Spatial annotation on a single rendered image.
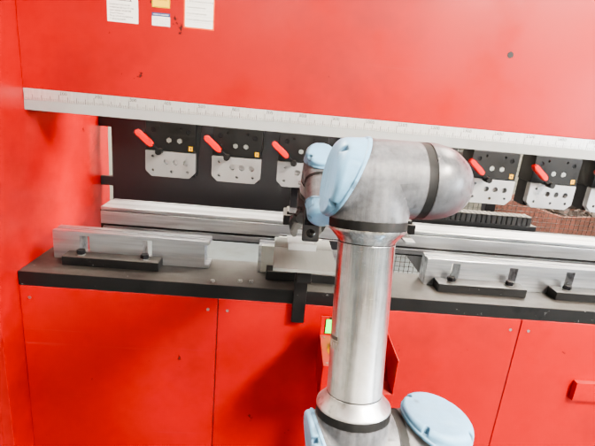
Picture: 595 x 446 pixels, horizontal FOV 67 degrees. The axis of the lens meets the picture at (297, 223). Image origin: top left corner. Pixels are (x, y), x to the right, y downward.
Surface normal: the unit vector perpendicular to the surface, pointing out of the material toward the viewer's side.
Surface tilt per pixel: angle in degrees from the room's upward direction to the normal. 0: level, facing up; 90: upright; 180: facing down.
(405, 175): 73
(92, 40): 90
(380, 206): 79
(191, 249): 90
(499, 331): 90
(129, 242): 90
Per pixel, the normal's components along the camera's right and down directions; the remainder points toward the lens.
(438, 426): 0.22, -0.94
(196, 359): 0.03, 0.29
